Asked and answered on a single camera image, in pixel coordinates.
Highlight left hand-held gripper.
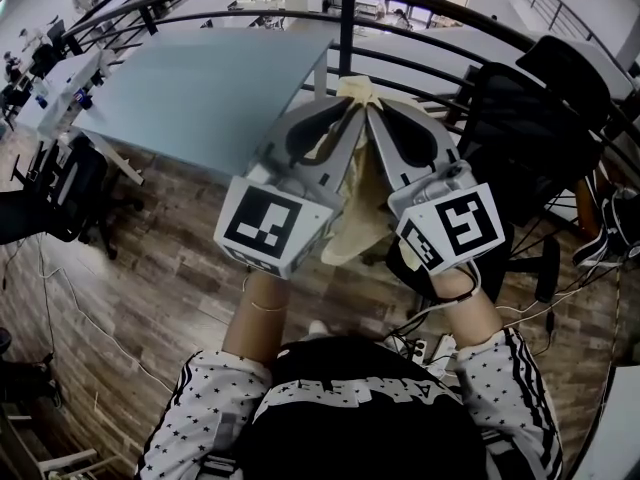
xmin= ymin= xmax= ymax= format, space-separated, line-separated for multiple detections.
xmin=213 ymin=96 xmax=366 ymax=280

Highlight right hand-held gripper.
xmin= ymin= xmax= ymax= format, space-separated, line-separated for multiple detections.
xmin=366 ymin=97 xmax=506 ymax=275

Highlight cream clothes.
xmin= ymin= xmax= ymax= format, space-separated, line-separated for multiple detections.
xmin=319 ymin=74 xmax=436 ymax=269

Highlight person's left forearm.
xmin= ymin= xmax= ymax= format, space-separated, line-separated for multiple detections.
xmin=221 ymin=272 xmax=291 ymax=364

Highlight person's right forearm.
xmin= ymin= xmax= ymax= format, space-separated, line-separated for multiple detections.
xmin=432 ymin=265 xmax=504 ymax=354

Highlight black mesh office chair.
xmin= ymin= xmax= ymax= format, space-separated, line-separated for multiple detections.
xmin=384 ymin=35 xmax=616 ymax=304

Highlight pale blue glass table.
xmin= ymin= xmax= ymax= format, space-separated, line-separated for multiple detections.
xmin=72 ymin=27 xmax=335 ymax=187

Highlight black metal railing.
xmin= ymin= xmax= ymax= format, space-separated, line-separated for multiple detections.
xmin=62 ymin=0 xmax=640 ymax=179

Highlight white power strip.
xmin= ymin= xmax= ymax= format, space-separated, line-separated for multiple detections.
xmin=399 ymin=334 xmax=457 ymax=378

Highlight black white backpack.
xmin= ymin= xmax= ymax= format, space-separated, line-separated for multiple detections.
xmin=571 ymin=183 xmax=640 ymax=269

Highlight white office desk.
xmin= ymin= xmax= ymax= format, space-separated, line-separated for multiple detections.
xmin=37 ymin=50 xmax=114 ymax=134

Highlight black swivel chair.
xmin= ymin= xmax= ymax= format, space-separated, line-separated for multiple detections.
xmin=0 ymin=135 xmax=146 ymax=262

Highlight person's black white starred shirt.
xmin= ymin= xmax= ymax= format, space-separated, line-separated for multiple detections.
xmin=137 ymin=335 xmax=564 ymax=480

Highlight white table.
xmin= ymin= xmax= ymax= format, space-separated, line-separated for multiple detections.
xmin=582 ymin=365 xmax=640 ymax=480

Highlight white wooden rack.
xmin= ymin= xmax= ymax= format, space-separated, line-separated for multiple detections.
xmin=0 ymin=402 xmax=101 ymax=480

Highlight right hand-held gripper cable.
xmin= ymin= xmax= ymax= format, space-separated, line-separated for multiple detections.
xmin=384 ymin=260 xmax=481 ymax=349

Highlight white floor cable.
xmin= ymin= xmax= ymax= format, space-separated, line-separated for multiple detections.
xmin=494 ymin=267 xmax=626 ymax=319

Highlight black cable with adapter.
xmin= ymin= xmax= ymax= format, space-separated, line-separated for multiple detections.
xmin=529 ymin=267 xmax=624 ymax=359

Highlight long thin white cable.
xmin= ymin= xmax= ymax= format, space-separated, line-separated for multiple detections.
xmin=0 ymin=257 xmax=171 ymax=394

